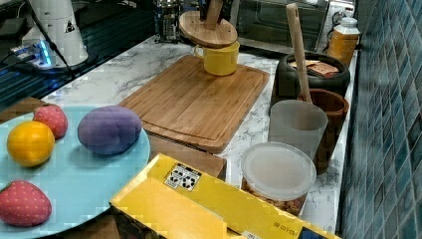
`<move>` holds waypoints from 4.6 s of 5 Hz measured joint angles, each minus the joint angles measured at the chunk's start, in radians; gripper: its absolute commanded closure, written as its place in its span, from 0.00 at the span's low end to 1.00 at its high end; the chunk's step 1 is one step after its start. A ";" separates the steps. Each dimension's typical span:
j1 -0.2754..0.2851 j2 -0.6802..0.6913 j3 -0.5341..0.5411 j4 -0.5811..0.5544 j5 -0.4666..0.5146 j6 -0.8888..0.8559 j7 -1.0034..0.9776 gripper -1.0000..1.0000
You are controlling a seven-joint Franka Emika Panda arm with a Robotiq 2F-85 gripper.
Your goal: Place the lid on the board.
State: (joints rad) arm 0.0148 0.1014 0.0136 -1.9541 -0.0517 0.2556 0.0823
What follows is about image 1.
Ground brown wooden utensil cup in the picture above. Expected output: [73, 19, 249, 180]
[310, 89, 349, 175]

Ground pink plush strawberry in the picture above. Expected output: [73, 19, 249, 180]
[33, 105, 69, 139]
[0, 180, 52, 227]

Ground bamboo cutting board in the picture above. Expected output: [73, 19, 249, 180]
[119, 56, 269, 153]

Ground translucent plastic cup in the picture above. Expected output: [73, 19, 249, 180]
[268, 100, 328, 159]

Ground orange toy fruit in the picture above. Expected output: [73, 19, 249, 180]
[6, 120, 56, 167]

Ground yellow cereal box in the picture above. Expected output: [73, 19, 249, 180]
[110, 153, 341, 239]

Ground plastic container with cereal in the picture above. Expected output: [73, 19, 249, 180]
[240, 142, 317, 216]

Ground toaster oven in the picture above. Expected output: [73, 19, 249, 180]
[230, 0, 355, 54]

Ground round wooden lid with knob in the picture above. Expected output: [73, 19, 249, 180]
[179, 0, 238, 49]

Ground pink plush strawberry front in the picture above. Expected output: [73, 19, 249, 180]
[0, 180, 52, 227]

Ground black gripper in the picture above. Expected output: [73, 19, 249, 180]
[198, 0, 234, 22]

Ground orange bottle white cap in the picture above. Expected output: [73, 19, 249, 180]
[327, 17, 360, 65]

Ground yellow mug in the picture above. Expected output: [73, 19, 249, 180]
[194, 42, 240, 76]

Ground purple plush fruit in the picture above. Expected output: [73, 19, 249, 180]
[78, 106, 142, 155]

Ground wooden spoon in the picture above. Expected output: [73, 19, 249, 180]
[286, 3, 313, 104]

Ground light blue plate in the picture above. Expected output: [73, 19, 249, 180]
[0, 106, 150, 239]

